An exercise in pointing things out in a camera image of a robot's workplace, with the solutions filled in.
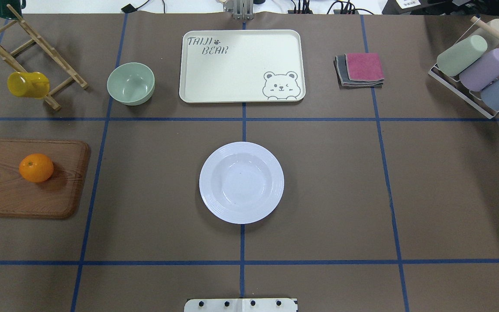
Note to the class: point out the cream bear print tray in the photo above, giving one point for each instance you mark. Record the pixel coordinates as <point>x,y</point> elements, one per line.
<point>235,66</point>

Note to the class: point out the orange fruit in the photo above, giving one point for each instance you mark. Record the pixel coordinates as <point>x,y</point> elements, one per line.
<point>36,167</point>

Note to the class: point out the white ribbed plate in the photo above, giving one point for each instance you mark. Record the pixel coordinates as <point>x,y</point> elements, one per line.
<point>241,182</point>

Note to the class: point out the grey folded cloth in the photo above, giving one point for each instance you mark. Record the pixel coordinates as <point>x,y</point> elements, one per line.
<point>342,73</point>

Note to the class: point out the pale green bowl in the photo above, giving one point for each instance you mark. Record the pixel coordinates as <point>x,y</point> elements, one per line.
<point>132,83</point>

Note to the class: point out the pink folded cloth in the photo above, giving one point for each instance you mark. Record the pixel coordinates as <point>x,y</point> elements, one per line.
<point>364,67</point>

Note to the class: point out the pale green cup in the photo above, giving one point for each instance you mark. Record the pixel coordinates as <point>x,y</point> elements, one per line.
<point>461,55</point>

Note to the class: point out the yellow plastic mug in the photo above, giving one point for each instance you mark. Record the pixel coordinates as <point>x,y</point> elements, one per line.
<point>28,84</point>

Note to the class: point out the lilac cup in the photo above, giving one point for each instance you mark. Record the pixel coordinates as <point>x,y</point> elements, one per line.
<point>482,72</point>

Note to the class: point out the wooden cutting board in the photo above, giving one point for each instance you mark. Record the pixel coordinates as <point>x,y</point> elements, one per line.
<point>56,198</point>

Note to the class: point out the wooden mug drying rack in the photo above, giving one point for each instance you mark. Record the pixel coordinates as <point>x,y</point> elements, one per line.
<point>36,38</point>

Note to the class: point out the dark green mug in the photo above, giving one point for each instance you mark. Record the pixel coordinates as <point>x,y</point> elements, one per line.
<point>12,9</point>

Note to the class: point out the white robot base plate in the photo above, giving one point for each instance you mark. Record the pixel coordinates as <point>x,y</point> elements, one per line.
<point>242,305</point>

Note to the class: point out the white wire cup rack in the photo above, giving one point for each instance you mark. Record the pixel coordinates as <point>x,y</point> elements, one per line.
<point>473,98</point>

